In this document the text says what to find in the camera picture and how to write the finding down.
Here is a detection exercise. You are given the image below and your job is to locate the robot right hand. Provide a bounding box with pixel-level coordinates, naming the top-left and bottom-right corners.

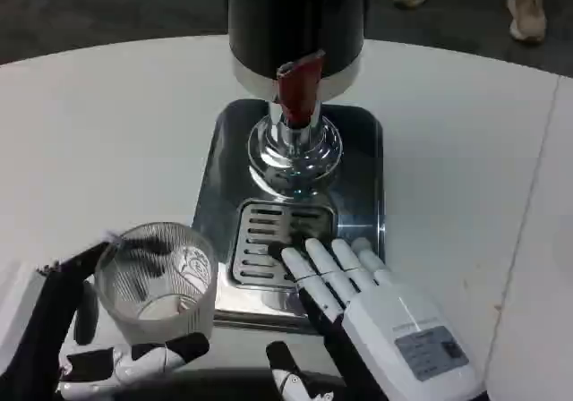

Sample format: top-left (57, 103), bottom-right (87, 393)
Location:
top-left (265, 236), bottom-right (489, 401)

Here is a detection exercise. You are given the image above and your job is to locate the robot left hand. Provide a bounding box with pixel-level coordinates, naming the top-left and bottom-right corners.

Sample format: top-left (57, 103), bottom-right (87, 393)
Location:
top-left (0, 228), bottom-right (211, 401)

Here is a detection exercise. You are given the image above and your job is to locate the clear ribbed glass cup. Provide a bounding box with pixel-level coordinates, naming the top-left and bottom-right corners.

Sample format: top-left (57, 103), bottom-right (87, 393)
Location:
top-left (93, 221), bottom-right (221, 346)

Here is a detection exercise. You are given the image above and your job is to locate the steel drip tray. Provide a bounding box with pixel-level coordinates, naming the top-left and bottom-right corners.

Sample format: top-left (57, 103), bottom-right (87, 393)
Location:
top-left (192, 98), bottom-right (388, 331)

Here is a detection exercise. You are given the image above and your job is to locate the slotted steel tray grid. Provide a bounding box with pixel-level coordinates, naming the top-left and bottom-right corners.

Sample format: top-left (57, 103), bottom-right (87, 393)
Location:
top-left (227, 198), bottom-right (338, 288)

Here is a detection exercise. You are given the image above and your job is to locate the red tap lever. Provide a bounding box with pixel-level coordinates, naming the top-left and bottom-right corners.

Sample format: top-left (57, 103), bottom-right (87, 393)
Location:
top-left (275, 49), bottom-right (326, 124)

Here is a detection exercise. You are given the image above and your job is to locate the black steel drink dispenser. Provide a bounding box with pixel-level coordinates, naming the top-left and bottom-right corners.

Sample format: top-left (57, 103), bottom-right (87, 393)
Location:
top-left (226, 0), bottom-right (366, 197)

